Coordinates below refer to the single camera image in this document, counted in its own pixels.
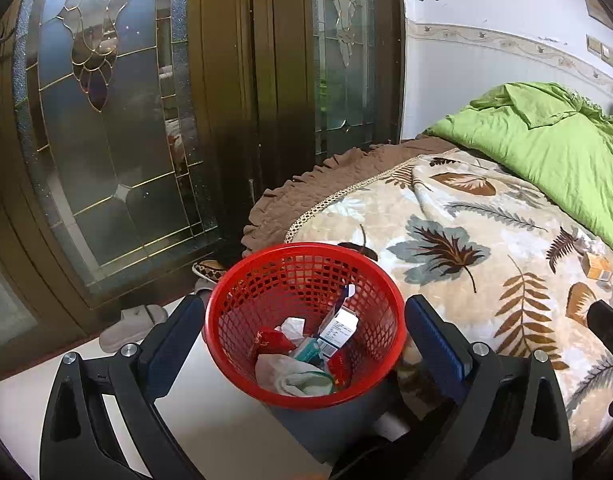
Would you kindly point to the light blue tissue packet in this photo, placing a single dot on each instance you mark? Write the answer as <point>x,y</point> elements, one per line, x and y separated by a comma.
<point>309,351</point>

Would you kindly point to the patterned slipper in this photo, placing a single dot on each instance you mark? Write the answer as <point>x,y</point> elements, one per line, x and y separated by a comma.
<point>211,269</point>

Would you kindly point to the red plastic mesh basket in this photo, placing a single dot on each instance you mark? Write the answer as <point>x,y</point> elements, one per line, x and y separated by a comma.
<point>286,280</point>

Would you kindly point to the leaf print blanket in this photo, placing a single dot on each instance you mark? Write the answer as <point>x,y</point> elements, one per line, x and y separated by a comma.
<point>486,280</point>

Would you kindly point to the brown ruffled bedspread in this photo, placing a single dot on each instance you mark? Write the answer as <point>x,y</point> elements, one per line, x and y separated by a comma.
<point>296,195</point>

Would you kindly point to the wooden stained glass door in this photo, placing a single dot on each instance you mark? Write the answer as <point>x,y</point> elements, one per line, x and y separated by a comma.
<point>226,85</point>

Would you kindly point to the orange cardboard box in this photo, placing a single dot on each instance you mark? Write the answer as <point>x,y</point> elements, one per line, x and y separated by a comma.
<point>596,265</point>

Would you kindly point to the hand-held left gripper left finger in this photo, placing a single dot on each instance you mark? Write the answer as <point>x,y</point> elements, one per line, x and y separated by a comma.
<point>174,350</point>

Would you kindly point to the beige light switch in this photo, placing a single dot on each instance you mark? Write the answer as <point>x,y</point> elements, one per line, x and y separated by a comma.
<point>601,50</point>

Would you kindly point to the white tissue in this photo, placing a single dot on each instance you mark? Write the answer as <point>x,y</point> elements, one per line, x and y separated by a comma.
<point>292,329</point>

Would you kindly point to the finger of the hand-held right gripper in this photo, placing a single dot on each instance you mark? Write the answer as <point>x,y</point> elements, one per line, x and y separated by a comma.
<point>609,330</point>

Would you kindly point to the beige slipper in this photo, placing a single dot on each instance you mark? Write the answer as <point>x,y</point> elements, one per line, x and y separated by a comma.
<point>131,325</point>

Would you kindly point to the shiny red plastic wrapper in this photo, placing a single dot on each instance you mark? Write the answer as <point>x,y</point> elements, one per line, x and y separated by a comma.
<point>271,342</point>

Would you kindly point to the white sock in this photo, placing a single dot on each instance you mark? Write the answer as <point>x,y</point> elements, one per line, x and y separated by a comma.
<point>291,377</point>

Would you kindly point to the grey slipper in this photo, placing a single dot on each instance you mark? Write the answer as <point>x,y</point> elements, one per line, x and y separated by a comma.
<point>204,287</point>

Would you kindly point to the beige wall panel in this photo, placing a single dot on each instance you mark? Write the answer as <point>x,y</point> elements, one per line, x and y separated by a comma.
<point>595,5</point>

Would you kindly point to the torn red cardboard box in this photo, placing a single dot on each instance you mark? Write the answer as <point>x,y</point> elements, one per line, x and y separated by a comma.
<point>340,367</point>

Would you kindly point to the clear plastic bag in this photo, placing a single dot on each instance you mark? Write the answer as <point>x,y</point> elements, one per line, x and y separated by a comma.
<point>589,245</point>

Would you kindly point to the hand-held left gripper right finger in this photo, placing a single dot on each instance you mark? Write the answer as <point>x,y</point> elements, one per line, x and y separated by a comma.
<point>436,350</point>

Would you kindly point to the grey carton with barcode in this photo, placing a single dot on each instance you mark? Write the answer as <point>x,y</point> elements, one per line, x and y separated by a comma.
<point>336,332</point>

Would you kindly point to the dark grey stool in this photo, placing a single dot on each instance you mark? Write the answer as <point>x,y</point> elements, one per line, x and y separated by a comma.
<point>326,430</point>

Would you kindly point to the green quilt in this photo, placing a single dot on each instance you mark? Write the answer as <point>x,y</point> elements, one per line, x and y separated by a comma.
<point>551,150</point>

